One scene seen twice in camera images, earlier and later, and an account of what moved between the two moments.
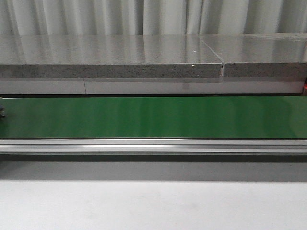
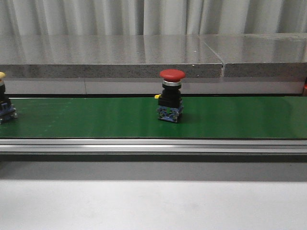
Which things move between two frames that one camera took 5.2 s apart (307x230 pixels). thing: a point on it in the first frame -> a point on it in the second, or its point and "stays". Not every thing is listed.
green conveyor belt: x=198 y=117 stays
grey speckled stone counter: x=153 y=64 stays
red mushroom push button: x=2 y=111 -> x=170 y=107
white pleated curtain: x=57 y=17 stays
